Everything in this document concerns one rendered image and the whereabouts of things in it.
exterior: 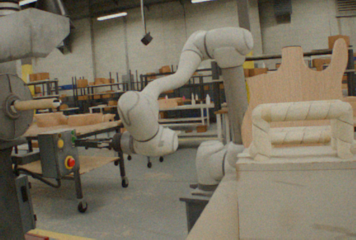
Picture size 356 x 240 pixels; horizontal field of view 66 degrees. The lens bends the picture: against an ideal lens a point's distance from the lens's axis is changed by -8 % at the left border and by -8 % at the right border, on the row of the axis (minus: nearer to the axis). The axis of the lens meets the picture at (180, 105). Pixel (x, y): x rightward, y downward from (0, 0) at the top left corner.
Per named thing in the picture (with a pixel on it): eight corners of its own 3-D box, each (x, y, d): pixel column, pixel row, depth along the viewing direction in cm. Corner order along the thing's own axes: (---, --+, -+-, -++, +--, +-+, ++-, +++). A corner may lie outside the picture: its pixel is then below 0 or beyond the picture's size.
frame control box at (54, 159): (14, 191, 125) (6, 135, 124) (46, 178, 145) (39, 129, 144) (53, 196, 117) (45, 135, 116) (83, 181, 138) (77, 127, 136)
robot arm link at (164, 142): (146, 138, 120) (133, 118, 110) (183, 138, 115) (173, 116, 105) (140, 161, 113) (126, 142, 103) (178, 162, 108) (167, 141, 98)
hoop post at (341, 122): (339, 159, 54) (337, 111, 53) (335, 155, 57) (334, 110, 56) (355, 159, 53) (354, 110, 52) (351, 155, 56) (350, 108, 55)
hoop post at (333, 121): (332, 150, 61) (331, 107, 61) (330, 147, 64) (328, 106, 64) (347, 150, 60) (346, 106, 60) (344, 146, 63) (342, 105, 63)
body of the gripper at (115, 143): (120, 154, 110) (99, 153, 113) (130, 150, 118) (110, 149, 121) (118, 134, 110) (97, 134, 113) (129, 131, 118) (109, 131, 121)
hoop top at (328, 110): (251, 124, 59) (250, 108, 59) (252, 122, 62) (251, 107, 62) (355, 119, 52) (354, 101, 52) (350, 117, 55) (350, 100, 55)
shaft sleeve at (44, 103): (15, 110, 100) (15, 101, 100) (21, 110, 103) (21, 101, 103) (51, 107, 94) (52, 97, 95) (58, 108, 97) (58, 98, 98)
